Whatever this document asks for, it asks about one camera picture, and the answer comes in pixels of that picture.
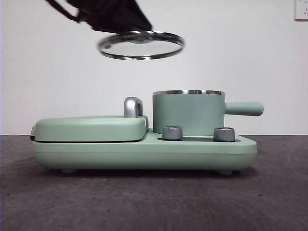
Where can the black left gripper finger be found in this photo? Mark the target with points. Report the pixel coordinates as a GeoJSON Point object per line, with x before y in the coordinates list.
{"type": "Point", "coordinates": [115, 16]}

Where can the glass lid with mint knob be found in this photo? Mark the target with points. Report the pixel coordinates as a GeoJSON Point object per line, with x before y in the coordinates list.
{"type": "Point", "coordinates": [144, 49]}

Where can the mint green steamer pot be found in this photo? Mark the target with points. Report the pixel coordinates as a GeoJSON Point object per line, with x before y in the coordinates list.
{"type": "Point", "coordinates": [187, 113]}

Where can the silver control knob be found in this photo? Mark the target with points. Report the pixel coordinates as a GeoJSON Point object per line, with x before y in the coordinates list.
{"type": "Point", "coordinates": [223, 134]}
{"type": "Point", "coordinates": [172, 132]}

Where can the white wall socket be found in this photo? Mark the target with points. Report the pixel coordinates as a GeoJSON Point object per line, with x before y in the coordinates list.
{"type": "Point", "coordinates": [302, 9]}

